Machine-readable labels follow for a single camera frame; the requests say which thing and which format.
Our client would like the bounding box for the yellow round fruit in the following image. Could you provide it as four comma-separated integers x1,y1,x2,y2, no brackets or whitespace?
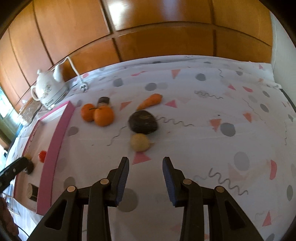
130,133,153,152

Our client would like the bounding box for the pink shallow box tray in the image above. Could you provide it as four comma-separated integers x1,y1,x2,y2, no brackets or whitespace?
14,101,75,215

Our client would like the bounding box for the patterned white tablecloth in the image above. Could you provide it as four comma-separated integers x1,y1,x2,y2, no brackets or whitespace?
8,56,295,240

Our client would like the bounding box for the small red tomato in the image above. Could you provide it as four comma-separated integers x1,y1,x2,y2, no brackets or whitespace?
38,150,47,163

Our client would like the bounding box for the dark cut log white end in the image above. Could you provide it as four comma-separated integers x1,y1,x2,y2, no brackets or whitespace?
27,183,39,202

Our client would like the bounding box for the white power cord with plug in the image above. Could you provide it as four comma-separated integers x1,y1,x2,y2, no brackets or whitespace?
60,56,89,93

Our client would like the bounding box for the small dark cut log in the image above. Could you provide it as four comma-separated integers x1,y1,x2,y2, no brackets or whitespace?
97,96,110,107

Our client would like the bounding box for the wooden door with glass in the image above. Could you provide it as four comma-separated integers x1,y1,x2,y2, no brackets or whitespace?
0,88,21,150

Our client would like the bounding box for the dark brown oval fruit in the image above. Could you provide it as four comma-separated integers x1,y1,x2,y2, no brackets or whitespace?
128,110,158,135

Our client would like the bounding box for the woven tissue box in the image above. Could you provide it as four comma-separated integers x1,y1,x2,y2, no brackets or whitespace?
18,98,42,126

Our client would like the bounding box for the white ceramic electric kettle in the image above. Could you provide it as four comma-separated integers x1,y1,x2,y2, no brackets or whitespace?
31,64,67,110

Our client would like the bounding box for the person's left hand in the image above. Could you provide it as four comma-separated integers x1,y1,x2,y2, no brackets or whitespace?
0,197,19,237

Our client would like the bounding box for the dark round mangosteen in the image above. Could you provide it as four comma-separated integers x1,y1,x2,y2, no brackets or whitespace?
23,157,35,175

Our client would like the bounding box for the orange carrot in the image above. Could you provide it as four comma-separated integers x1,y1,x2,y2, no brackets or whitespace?
137,93,163,110

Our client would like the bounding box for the orange tangerine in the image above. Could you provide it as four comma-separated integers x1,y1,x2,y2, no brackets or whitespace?
93,105,115,127
80,103,95,122

